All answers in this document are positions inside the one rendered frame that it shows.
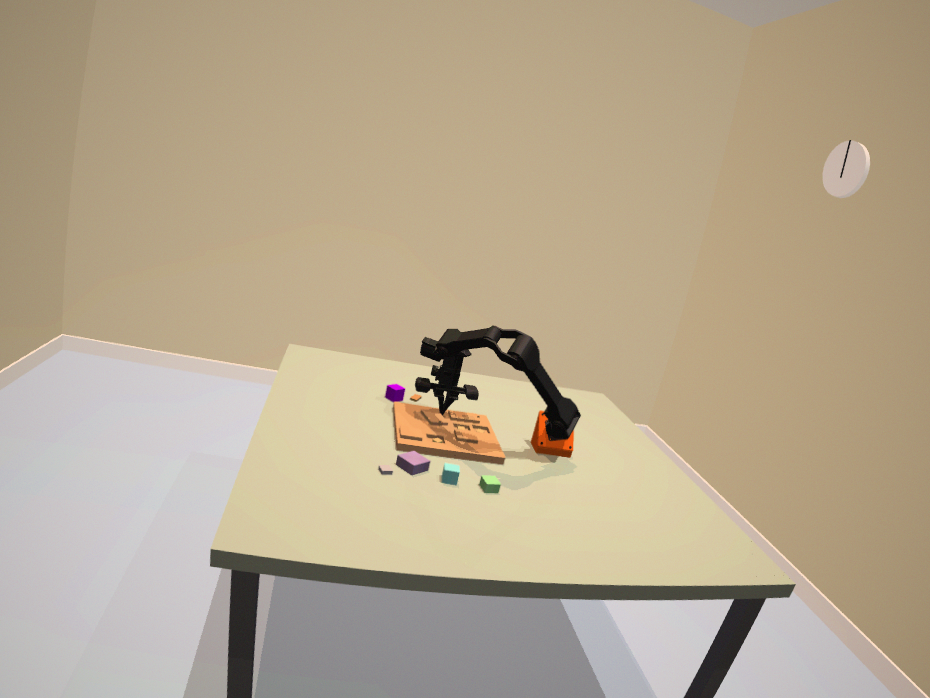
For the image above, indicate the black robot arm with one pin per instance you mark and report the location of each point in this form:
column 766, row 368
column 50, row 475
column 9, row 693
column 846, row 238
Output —
column 523, row 355

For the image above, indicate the light teal cube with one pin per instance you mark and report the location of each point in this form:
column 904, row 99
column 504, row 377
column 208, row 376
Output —
column 450, row 474

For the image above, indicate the light green block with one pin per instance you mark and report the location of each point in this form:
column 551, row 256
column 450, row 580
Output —
column 489, row 484

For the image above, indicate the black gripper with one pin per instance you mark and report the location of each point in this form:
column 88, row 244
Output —
column 448, row 382

